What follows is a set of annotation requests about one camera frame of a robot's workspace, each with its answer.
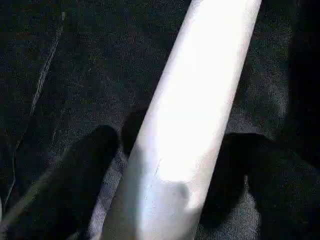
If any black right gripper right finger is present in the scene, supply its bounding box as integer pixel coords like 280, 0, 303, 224
225, 133, 320, 240

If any white plastic table leg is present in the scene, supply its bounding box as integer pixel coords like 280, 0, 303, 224
90, 0, 263, 240

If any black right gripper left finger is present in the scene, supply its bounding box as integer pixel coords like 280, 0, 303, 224
4, 124, 120, 240

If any black work mat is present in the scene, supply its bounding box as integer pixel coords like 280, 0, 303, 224
0, 0, 320, 240

